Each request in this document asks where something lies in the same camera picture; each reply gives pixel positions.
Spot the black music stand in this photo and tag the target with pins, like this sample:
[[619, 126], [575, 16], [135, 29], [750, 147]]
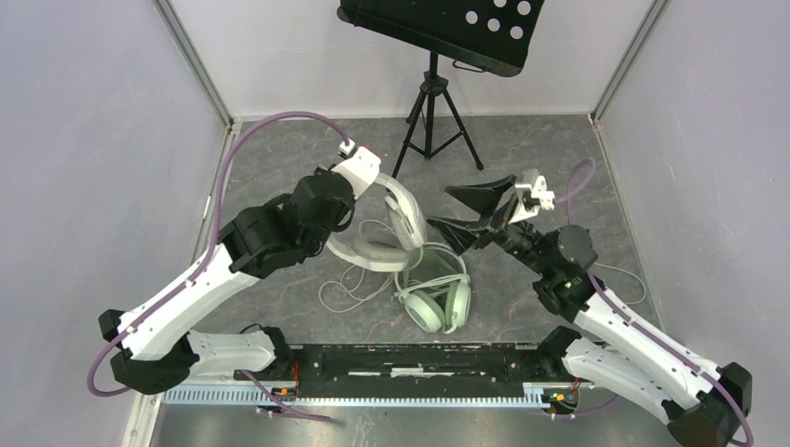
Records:
[[478, 36]]

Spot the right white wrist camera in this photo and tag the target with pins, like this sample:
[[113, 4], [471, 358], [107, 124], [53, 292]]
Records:
[[533, 196]]

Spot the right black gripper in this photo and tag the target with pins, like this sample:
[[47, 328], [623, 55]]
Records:
[[483, 197]]

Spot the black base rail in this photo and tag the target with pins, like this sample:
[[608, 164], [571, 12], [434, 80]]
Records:
[[416, 371]]

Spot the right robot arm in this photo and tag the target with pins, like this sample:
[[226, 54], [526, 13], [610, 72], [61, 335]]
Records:
[[603, 340]]

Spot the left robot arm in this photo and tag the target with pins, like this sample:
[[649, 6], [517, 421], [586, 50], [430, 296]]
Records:
[[157, 345]]

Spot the green headphones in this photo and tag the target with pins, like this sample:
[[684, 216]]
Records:
[[441, 304]]

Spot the white grey headphones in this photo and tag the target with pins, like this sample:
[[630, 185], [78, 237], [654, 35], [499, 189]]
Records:
[[387, 250]]

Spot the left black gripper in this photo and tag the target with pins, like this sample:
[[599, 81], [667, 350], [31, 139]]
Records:
[[347, 209]]

